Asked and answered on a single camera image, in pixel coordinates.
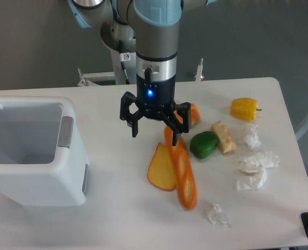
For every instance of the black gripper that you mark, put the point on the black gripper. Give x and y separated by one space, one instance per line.
155 100

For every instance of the long orange baguette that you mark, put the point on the long orange baguette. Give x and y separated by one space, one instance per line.
184 177

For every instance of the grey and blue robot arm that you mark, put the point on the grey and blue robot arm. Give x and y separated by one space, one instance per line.
149 29

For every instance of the round orange bread roll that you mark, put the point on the round orange bread roll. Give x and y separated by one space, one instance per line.
194 115

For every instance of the beige bread block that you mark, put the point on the beige bread block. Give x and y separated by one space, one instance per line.
225 143

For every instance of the orange toast slice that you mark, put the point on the orange toast slice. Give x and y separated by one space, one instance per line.
160 172

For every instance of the green bell pepper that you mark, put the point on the green bell pepper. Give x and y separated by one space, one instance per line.
203 144

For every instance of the yellow bell pepper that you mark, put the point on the yellow bell pepper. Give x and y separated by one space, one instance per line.
244 108

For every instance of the crumpled white tissue upper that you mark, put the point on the crumpled white tissue upper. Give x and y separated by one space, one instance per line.
249 137

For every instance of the crumpled white tissue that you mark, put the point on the crumpled white tissue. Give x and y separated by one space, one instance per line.
252 182
255 163
249 137

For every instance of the small crumpled tissue front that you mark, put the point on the small crumpled tissue front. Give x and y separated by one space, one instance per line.
215 215

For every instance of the crumpled white tissue lower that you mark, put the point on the crumpled white tissue lower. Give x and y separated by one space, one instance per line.
252 182

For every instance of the crumpled white tissue middle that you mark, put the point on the crumpled white tissue middle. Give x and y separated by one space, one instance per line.
255 163

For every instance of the white plastic bin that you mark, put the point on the white plastic bin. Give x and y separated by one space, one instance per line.
43 161

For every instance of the white metal base frame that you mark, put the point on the white metal base frame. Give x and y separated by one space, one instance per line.
94 79

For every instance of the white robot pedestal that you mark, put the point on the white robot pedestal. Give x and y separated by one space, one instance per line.
120 40

